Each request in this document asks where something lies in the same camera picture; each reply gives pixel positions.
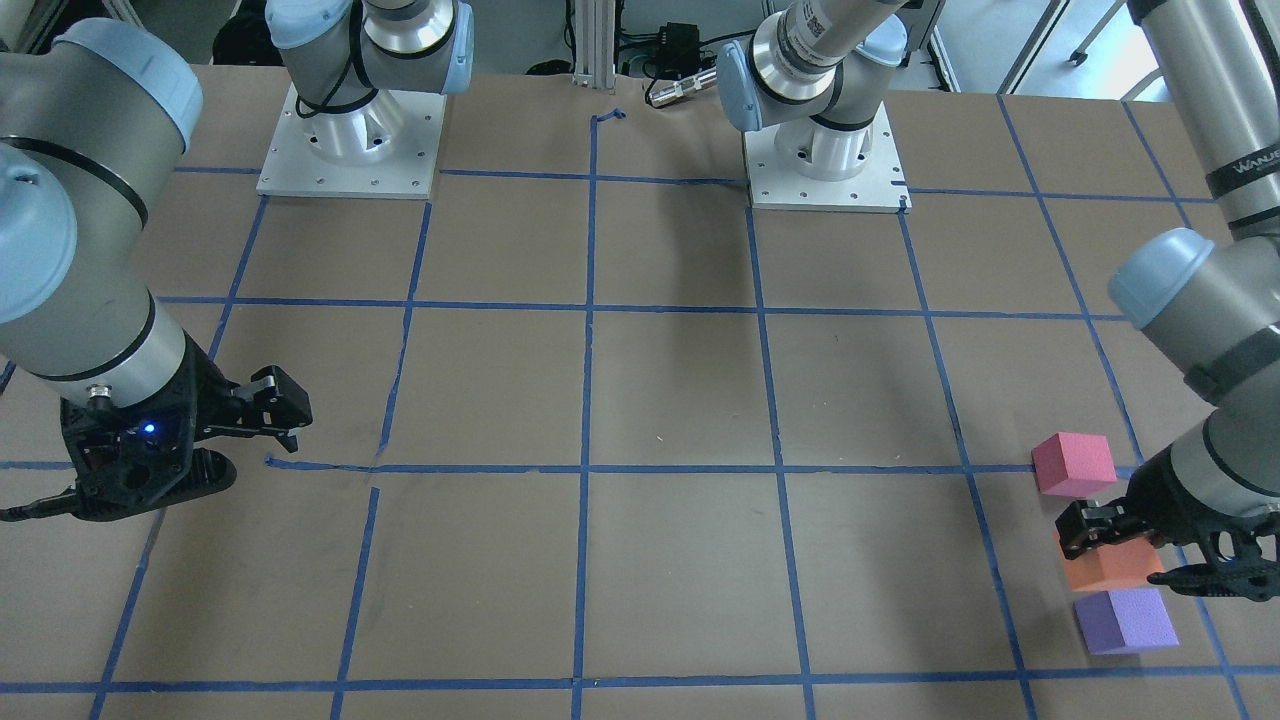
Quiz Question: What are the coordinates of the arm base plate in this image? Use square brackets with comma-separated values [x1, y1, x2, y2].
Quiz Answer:
[742, 105, 913, 214]
[256, 87, 447, 200]

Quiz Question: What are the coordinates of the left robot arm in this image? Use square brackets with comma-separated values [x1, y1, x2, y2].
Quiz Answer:
[716, 1, 1279, 602]

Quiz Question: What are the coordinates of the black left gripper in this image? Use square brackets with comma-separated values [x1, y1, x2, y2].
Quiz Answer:
[1056, 439, 1279, 602]

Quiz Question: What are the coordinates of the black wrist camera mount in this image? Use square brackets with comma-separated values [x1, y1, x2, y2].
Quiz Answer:
[0, 395, 239, 524]

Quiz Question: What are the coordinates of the orange foam cube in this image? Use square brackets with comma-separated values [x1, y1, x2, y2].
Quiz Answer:
[1061, 539, 1165, 592]

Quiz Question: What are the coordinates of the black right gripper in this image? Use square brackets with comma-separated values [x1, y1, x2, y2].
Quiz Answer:
[60, 345, 314, 461]

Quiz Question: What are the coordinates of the purple foam cube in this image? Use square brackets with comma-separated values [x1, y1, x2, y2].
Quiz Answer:
[1073, 587, 1180, 656]

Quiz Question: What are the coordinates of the aluminium frame post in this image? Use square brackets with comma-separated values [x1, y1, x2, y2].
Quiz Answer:
[567, 0, 620, 94]

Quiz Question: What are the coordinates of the pink foam cube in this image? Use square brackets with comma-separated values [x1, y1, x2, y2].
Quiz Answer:
[1030, 432, 1117, 498]

